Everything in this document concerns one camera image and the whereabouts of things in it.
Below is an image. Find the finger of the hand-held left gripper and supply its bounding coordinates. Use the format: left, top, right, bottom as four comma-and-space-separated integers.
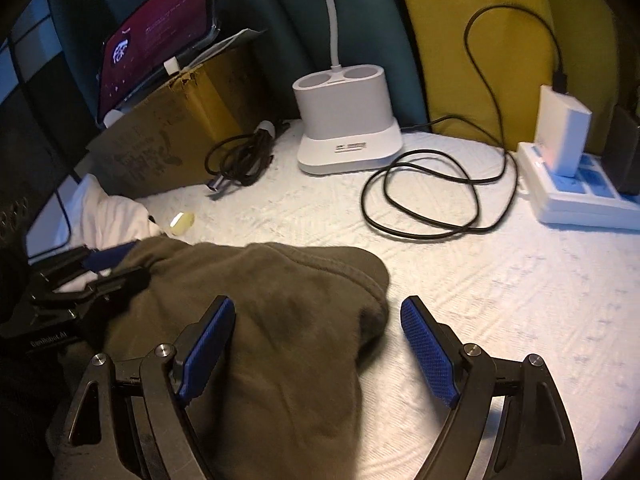
82, 266, 152, 297
65, 241, 139, 275

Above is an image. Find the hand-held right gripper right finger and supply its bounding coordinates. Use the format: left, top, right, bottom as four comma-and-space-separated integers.
400, 296, 583, 480

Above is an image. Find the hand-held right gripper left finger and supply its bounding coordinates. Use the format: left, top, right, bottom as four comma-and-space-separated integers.
47, 296, 237, 480

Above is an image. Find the dark olive t-shirt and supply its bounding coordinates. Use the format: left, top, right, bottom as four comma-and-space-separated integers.
50, 237, 391, 480

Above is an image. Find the white cloth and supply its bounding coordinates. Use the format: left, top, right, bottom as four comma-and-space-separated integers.
27, 174, 163, 293

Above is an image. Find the small pale yellow item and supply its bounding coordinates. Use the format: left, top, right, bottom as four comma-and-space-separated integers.
169, 212, 196, 236

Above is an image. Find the brown cardboard box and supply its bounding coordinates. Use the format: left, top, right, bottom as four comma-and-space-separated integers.
75, 42, 281, 195

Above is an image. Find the white power strip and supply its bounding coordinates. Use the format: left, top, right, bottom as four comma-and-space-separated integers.
515, 141, 640, 232

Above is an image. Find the white paper sheet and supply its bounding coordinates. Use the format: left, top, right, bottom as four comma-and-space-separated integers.
182, 29, 268, 68

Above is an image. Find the white desk lamp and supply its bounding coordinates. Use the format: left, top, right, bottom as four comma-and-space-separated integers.
291, 0, 403, 176

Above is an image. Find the white charger block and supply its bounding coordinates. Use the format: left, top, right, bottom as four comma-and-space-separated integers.
531, 85, 593, 178

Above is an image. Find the black charger block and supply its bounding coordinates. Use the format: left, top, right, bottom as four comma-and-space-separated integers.
600, 105, 640, 196

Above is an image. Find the teal curtain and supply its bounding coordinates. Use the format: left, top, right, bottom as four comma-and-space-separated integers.
47, 0, 431, 133

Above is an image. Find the yellow curtain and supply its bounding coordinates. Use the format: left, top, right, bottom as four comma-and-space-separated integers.
390, 0, 621, 153

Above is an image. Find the bundled black cable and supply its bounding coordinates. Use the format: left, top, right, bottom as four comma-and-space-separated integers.
205, 120, 278, 196

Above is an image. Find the long black charging cable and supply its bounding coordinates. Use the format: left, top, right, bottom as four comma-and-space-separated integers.
361, 5, 569, 237

